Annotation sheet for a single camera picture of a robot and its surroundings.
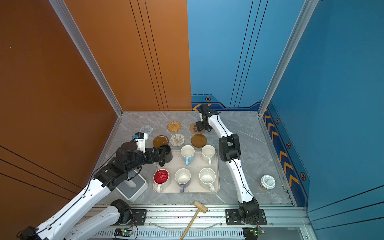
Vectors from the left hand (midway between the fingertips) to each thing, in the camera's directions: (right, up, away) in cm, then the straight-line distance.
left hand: (160, 147), depth 74 cm
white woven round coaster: (+5, +1, +28) cm, 29 cm away
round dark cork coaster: (+20, +1, +29) cm, 35 cm away
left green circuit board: (-16, -40, -3) cm, 43 cm away
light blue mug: (+13, -5, +18) cm, 23 cm away
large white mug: (+24, -18, +11) cm, 32 cm away
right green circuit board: (+44, -40, -4) cm, 60 cm away
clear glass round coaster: (-19, +8, +35) cm, 40 cm away
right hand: (+23, +9, +36) cm, 44 cm away
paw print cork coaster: (+16, +8, +35) cm, 39 cm away
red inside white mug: (-3, -18, +11) cm, 22 cm away
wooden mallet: (+20, -30, +1) cm, 37 cm away
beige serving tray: (+19, -20, +13) cm, 30 cm away
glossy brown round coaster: (-7, +1, +29) cm, 30 cm away
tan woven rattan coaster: (+1, +10, +38) cm, 39 cm away
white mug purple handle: (+10, -19, +11) cm, 24 cm away
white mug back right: (+25, -6, +18) cm, 31 cm away
